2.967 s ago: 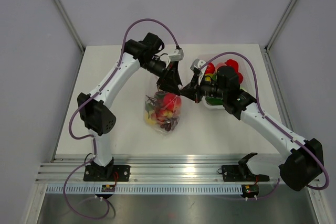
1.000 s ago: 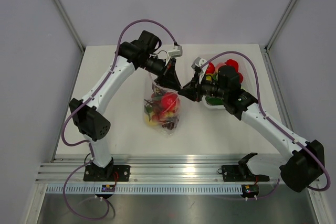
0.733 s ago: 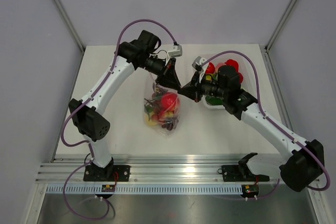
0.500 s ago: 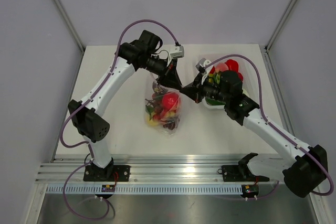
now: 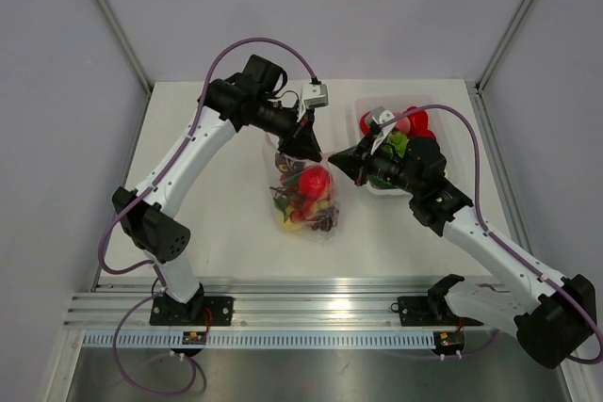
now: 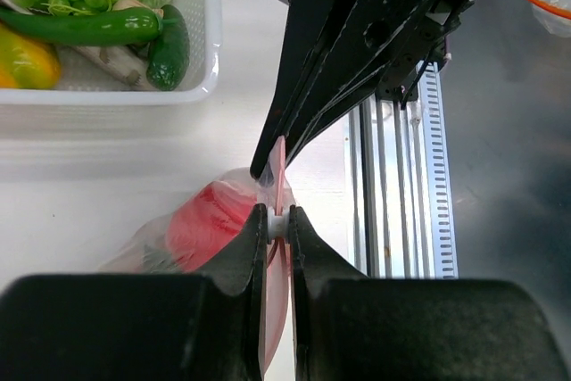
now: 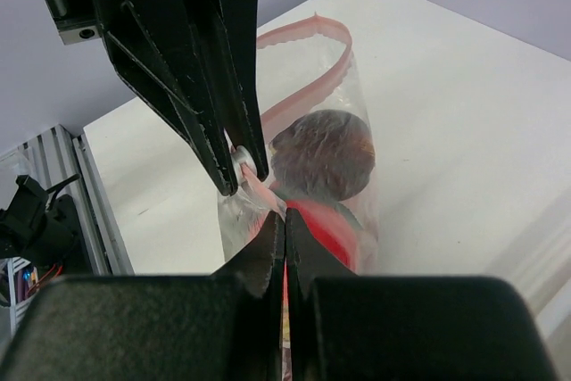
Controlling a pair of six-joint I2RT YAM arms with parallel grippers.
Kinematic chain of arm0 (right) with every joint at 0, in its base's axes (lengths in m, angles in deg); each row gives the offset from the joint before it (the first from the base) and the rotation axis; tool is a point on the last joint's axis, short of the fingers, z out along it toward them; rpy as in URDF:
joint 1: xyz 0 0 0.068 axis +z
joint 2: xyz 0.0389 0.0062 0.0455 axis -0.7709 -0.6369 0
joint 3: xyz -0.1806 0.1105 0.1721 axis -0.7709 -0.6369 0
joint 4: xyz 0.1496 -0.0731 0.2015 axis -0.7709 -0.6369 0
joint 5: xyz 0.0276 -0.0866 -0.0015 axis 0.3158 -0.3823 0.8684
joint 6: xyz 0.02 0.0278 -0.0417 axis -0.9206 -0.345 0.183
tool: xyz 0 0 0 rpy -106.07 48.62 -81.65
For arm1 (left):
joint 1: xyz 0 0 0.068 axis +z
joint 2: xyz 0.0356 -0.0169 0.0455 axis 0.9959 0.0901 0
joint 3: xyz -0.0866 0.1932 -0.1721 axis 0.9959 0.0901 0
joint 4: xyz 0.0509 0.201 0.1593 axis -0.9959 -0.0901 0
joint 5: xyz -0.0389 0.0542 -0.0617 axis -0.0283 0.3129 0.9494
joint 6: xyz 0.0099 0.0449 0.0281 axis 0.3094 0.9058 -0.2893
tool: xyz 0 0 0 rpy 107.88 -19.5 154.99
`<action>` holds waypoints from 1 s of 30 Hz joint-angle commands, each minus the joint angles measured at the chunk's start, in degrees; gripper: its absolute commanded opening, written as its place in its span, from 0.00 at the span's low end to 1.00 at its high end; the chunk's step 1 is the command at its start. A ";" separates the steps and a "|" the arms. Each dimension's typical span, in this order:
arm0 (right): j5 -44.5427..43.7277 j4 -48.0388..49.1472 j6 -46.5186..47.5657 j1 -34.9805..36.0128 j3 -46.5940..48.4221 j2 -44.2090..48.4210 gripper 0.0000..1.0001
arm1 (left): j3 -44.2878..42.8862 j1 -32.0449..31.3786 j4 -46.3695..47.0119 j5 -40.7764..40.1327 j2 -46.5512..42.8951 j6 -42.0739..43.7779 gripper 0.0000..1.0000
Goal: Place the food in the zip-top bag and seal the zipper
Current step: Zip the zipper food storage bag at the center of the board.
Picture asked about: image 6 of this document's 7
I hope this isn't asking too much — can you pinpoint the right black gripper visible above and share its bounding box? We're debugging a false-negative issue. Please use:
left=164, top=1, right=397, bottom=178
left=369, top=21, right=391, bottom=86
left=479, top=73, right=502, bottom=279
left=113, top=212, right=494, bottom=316
left=250, top=0, right=472, bottom=178

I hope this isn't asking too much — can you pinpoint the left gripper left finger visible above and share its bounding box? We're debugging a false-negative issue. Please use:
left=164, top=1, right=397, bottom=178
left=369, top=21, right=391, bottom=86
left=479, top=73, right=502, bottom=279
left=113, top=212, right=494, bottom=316
left=1, top=204, right=268, bottom=380

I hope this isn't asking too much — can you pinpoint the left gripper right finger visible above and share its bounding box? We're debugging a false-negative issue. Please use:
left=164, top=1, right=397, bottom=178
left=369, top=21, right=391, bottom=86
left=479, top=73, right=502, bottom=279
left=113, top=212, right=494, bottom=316
left=288, top=206, right=570, bottom=380

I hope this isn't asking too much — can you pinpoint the clear zip top bag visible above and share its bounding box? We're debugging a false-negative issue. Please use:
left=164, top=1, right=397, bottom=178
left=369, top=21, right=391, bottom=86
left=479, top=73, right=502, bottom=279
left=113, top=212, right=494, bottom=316
left=97, top=135, right=298, bottom=373

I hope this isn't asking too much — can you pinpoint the red apple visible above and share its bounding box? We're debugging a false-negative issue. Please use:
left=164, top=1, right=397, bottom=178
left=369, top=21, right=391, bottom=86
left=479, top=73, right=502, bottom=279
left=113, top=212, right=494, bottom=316
left=165, top=180, right=257, bottom=272

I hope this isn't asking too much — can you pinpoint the white plastic basket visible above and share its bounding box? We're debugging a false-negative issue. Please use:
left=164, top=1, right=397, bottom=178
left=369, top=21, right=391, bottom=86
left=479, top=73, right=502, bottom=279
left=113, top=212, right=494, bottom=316
left=1, top=0, right=222, bottom=106

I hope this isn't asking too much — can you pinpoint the green cucumber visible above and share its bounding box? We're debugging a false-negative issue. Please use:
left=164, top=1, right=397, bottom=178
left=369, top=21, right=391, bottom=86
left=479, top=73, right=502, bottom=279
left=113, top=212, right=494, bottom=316
left=146, top=4, right=190, bottom=91

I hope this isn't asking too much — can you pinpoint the white garlic bulb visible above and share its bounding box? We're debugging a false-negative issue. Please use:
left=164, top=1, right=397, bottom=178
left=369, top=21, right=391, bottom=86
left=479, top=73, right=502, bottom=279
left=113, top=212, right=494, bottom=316
left=112, top=0, right=164, bottom=18

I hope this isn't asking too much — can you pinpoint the small orange yellow fruit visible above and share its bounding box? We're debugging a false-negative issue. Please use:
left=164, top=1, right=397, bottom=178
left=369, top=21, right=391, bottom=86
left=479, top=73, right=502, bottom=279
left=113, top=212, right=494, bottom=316
left=1, top=24, right=62, bottom=90

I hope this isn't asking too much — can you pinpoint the green pepper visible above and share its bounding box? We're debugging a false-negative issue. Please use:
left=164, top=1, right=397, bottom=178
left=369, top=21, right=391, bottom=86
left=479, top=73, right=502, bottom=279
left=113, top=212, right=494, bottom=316
left=1, top=7, right=179, bottom=47

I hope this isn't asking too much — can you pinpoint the aluminium mounting rail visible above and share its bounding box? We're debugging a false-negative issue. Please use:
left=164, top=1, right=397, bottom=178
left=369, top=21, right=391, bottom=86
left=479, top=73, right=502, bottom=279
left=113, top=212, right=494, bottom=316
left=344, top=96, right=435, bottom=278

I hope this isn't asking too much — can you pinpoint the white slotted cable duct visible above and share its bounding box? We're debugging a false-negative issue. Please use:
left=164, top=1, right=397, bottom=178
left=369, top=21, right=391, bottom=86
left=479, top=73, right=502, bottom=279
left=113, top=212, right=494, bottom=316
left=418, top=62, right=458, bottom=279

